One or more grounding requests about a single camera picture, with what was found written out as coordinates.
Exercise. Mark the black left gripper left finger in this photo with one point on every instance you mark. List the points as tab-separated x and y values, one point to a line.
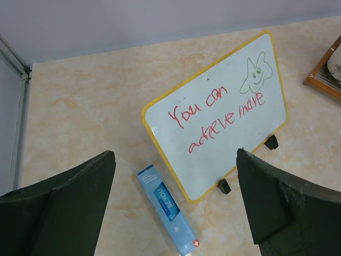
61	215

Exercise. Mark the wooden shelf rack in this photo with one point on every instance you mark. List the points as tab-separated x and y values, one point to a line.
320	77

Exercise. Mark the grey wire board stand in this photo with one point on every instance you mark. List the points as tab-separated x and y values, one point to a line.
271	143

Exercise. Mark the white printed cup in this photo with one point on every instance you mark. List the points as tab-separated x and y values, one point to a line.
334	64

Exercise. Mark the yellow framed whiteboard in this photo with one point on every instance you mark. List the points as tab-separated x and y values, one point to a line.
235	102

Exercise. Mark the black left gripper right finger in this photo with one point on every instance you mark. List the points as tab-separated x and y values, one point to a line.
288	215

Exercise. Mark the aluminium frame post left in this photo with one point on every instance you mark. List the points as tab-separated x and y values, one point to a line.
15	82

